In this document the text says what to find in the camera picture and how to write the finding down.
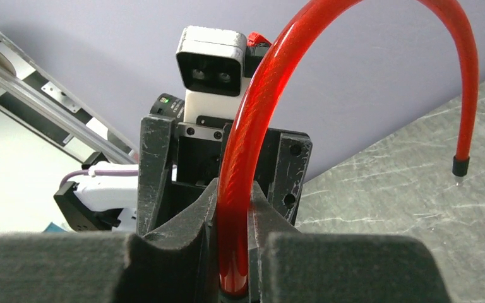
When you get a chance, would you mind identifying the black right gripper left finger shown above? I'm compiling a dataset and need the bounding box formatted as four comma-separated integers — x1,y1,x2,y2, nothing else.
0,181,219,302

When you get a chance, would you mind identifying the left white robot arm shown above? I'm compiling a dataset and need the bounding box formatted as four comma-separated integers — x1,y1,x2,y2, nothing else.
54,90,313,232

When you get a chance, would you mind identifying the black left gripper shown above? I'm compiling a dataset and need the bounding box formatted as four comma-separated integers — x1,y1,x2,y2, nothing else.
136,115,313,235

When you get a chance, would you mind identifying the red cable bike lock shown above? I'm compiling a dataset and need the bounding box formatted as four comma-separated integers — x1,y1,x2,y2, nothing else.
217,0,479,297

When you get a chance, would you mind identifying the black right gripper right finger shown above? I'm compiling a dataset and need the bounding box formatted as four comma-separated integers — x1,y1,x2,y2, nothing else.
248,184,451,302

